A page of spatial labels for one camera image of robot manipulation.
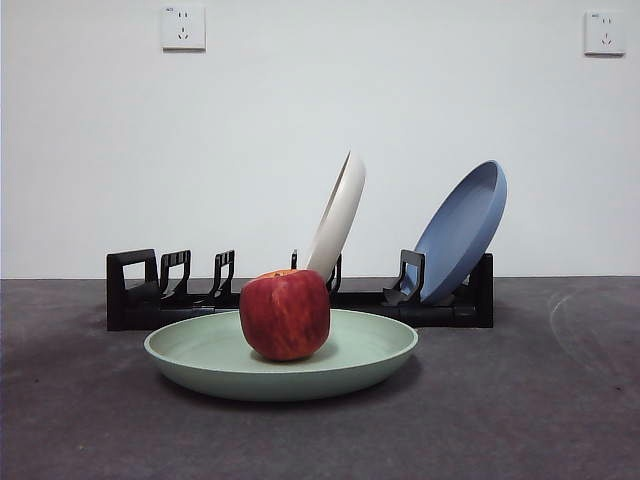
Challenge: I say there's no black plate rack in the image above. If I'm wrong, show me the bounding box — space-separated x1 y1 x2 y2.
105 248 495 332

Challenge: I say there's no cream white plate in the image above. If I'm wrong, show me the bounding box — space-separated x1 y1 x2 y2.
304 149 368 284

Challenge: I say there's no white wall socket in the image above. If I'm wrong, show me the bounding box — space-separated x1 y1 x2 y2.
583 11 627 57
160 4 207 53

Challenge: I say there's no red apple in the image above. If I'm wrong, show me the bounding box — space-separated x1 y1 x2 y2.
238 268 332 362

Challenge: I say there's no blue plate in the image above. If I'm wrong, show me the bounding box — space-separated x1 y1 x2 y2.
405 159 509 305

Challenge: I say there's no green plate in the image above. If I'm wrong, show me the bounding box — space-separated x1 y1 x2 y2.
143 307 419 403

